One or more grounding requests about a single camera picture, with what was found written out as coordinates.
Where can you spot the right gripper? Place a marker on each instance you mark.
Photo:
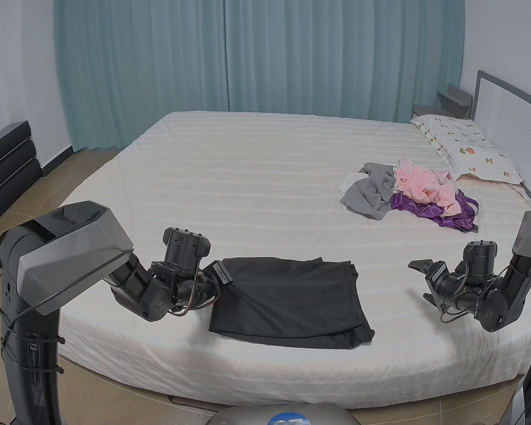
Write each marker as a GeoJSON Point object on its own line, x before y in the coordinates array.
{"type": "Point", "coordinates": [442, 284]}

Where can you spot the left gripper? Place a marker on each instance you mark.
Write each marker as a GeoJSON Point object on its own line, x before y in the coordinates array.
{"type": "Point", "coordinates": [219, 277]}

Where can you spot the black T-shirt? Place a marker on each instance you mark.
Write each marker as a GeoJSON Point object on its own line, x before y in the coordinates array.
{"type": "Point", "coordinates": [292, 301]}

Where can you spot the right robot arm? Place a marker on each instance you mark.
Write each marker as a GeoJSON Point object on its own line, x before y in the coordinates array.
{"type": "Point", "coordinates": [513, 281]}

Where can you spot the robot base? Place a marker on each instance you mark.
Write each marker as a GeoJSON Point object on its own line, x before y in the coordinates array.
{"type": "Point", "coordinates": [283, 415]}

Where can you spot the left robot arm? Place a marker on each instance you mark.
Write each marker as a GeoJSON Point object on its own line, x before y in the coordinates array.
{"type": "Point", "coordinates": [66, 255]}

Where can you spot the purple garment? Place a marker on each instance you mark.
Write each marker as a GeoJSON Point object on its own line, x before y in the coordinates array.
{"type": "Point", "coordinates": [425, 210]}

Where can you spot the pink garment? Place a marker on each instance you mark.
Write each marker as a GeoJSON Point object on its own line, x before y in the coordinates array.
{"type": "Point", "coordinates": [420, 184]}

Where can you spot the grey garment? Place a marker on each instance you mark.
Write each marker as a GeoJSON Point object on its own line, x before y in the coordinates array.
{"type": "Point", "coordinates": [367, 195]}

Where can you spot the bed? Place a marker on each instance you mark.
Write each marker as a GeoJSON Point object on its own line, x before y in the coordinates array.
{"type": "Point", "coordinates": [270, 171]}

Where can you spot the white garment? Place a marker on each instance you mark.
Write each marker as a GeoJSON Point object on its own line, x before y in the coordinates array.
{"type": "Point", "coordinates": [349, 183]}

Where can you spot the white printed pillow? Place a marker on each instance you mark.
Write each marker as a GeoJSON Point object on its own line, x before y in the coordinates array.
{"type": "Point", "coordinates": [469, 148]}

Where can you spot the grey bedside table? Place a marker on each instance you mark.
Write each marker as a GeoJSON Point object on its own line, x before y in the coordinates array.
{"type": "Point", "coordinates": [449, 101]}

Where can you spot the blue-green curtain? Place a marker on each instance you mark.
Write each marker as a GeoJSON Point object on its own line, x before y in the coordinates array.
{"type": "Point", "coordinates": [345, 47]}
{"type": "Point", "coordinates": [141, 60]}

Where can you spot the black chest of drawers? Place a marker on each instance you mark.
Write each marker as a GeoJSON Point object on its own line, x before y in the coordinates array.
{"type": "Point", "coordinates": [6, 166]}

